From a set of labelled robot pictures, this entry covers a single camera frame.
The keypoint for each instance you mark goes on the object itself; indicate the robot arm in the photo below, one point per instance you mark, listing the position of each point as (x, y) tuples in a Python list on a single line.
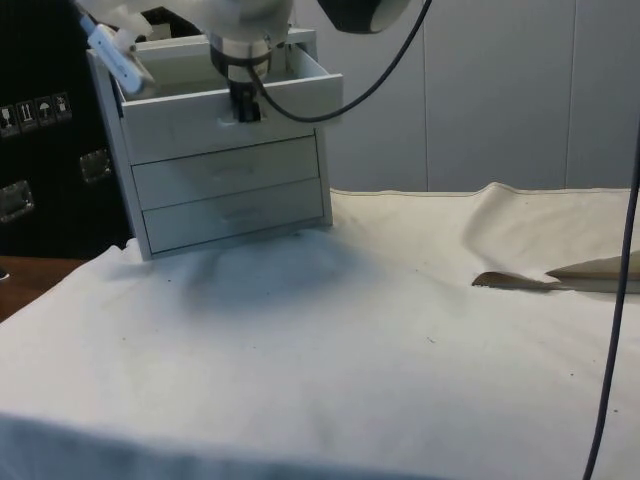
[(250, 15)]

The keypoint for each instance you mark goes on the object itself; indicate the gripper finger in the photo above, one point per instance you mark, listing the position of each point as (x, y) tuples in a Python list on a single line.
[(239, 102), (254, 100)]

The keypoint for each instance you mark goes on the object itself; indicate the white drawer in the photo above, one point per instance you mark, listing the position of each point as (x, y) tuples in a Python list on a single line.
[(175, 130)]

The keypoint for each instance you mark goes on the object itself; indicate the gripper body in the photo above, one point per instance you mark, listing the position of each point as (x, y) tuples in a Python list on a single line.
[(240, 55)]

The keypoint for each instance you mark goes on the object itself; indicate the white chest of drawers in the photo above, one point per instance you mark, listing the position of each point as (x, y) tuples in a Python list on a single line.
[(225, 220)]

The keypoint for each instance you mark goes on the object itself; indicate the black cabinet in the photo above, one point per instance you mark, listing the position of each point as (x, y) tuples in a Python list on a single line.
[(50, 200)]

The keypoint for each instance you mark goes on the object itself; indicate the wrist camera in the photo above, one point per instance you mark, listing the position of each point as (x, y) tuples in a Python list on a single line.
[(120, 62)]

